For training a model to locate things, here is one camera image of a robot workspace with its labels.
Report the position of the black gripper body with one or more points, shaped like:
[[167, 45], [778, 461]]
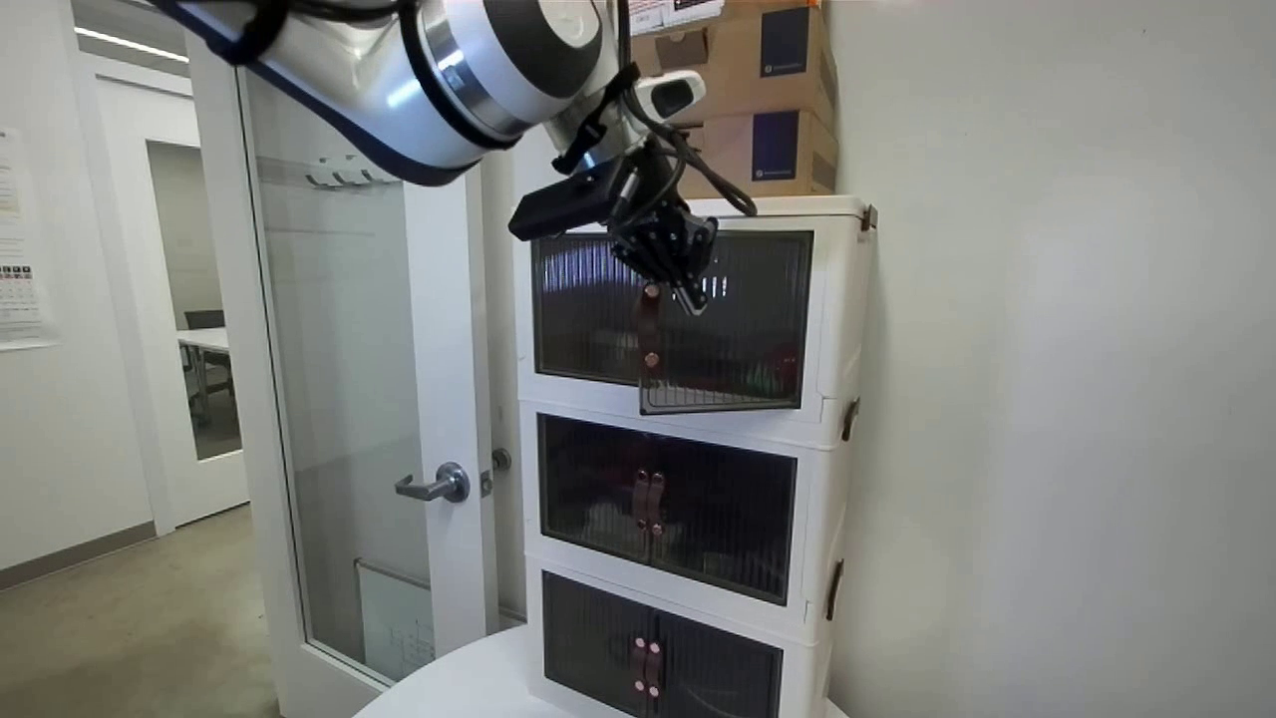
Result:
[[661, 220]]

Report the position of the tinted cabinet door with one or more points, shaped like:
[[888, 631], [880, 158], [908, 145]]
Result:
[[591, 642], [584, 323], [723, 522], [591, 484], [743, 340], [718, 678]]

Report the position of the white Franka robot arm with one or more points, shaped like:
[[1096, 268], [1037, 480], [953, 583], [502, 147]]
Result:
[[439, 65]]

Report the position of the white stacked storage cabinet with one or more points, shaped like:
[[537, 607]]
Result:
[[830, 332]]

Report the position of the black cabinet side latch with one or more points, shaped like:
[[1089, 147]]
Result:
[[836, 590], [867, 220], [850, 421]]

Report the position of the brown cardboard box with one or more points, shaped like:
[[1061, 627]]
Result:
[[743, 54], [783, 154]]

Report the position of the white labelled box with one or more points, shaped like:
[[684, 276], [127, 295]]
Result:
[[680, 10]]

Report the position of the white coat hook rack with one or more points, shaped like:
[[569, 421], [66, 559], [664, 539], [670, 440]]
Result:
[[342, 174]]

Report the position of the white framed glass door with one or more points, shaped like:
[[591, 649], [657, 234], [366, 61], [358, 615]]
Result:
[[452, 583]]

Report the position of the white door with window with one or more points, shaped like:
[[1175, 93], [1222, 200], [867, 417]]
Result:
[[141, 401]]

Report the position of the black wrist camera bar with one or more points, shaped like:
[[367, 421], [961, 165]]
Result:
[[560, 203]]

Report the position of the white paper wall sign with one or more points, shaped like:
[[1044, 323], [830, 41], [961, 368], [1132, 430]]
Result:
[[16, 239]]

